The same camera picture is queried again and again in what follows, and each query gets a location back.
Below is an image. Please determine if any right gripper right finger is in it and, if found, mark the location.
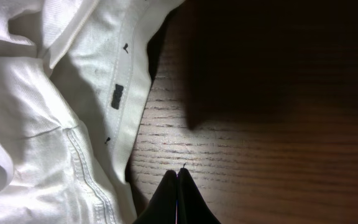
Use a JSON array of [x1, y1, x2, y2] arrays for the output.
[[177, 168, 220, 224]]

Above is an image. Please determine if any white t-shirt with black tag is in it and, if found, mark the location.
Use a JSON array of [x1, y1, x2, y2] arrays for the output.
[[0, 0, 180, 223]]

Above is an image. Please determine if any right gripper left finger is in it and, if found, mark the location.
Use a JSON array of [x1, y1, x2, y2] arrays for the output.
[[133, 170, 177, 224]]

